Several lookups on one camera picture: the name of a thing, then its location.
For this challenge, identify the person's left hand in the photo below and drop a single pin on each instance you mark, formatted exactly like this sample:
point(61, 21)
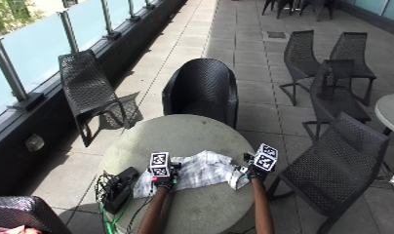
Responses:
point(164, 182)

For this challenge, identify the person's right hand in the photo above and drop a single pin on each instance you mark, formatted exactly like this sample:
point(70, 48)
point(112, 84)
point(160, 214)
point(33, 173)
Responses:
point(257, 175)

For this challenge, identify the white checked cloth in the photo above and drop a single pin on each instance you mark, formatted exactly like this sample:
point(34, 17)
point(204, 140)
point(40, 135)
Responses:
point(204, 172)

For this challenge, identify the white marker cube right glove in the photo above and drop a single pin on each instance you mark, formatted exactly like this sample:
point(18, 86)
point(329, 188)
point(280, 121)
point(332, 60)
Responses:
point(266, 157)

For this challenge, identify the white marker cube glove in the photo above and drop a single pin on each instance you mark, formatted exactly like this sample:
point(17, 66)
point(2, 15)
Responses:
point(266, 157)
point(158, 164)

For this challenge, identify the white marker cube left glove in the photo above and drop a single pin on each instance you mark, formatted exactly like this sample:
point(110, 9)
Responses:
point(158, 164)

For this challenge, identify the black box device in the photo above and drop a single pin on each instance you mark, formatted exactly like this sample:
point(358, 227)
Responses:
point(120, 191)

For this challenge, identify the black mesh chair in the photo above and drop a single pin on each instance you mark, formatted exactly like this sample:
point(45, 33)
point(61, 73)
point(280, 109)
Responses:
point(334, 169)
point(334, 97)
point(350, 52)
point(86, 87)
point(297, 55)

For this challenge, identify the black wicker armchair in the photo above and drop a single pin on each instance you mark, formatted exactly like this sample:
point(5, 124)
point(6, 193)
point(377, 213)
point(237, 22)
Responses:
point(201, 87)
point(20, 213)

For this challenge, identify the round grey side table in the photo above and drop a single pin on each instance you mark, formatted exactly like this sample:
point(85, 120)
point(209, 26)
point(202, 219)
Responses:
point(392, 112)

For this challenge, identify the floor drain cover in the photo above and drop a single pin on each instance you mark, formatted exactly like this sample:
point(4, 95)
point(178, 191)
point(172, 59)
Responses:
point(276, 34)

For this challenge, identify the pink cloth item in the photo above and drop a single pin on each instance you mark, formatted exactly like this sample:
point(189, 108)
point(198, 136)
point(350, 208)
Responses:
point(10, 230)

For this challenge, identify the frosted glass balustrade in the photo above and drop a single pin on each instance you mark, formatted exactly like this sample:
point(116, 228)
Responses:
point(32, 48)

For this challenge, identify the round wall light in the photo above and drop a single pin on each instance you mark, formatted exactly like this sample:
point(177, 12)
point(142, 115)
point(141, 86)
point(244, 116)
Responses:
point(34, 143)

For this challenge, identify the metal balustrade post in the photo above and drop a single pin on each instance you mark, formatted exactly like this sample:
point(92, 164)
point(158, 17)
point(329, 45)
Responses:
point(132, 9)
point(69, 32)
point(9, 73)
point(106, 18)

